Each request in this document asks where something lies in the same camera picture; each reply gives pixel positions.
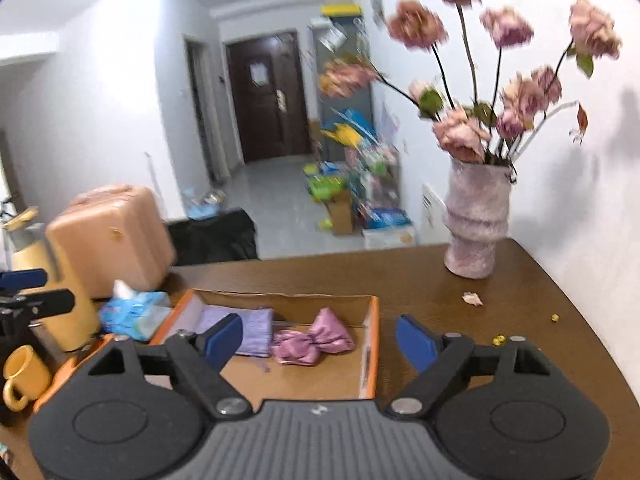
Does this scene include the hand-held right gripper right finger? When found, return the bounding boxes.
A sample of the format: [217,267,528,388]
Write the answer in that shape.
[386,313,567,419]

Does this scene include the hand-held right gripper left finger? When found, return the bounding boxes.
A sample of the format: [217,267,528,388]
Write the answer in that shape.
[75,312,252,422]

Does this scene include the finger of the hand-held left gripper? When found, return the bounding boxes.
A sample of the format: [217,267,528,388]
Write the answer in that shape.
[0,268,49,292]
[0,287,76,320]

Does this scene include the red orange cardboard box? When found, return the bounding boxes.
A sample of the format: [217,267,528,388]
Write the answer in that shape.
[149,288,380,402]

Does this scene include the yellow thermos jug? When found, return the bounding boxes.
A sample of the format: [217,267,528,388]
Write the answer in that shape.
[2,207,102,354]

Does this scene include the purple cloth pouch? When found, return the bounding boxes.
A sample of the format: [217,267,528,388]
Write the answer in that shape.
[192,305,276,359]

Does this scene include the yellow mug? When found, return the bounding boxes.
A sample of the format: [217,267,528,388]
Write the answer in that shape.
[2,345,52,412]

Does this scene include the blue tissue pack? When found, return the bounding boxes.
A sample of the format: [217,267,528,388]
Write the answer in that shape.
[98,280,173,344]

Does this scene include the yellow petal crumbs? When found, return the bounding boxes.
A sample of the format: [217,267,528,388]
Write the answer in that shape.
[492,313,561,347]

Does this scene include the pink suitcase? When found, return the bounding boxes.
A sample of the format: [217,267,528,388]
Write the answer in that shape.
[46,184,177,299]

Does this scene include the pink cloth bundle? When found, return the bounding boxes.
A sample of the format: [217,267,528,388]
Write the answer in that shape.
[271,307,356,366]

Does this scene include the black bag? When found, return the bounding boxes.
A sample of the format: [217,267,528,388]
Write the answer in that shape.
[167,209,259,267]

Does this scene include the blue plastic bag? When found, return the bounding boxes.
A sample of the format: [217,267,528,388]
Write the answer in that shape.
[181,187,228,222]

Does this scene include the brown cardboard carton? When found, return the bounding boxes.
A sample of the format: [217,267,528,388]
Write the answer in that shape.
[326,190,355,236]

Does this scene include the pile of colourful packages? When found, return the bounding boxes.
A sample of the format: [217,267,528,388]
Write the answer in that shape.
[304,105,417,250]

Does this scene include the bunch of dried pink roses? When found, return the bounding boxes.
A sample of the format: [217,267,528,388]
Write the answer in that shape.
[317,0,624,171]

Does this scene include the interior side door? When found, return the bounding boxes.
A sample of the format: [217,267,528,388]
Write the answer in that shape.
[183,34,224,187]

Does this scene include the dark brown entrance door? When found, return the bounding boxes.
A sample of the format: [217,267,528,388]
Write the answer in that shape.
[225,30,312,164]

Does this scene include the grey refrigerator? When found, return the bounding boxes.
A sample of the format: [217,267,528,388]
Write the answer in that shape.
[308,14,375,161]

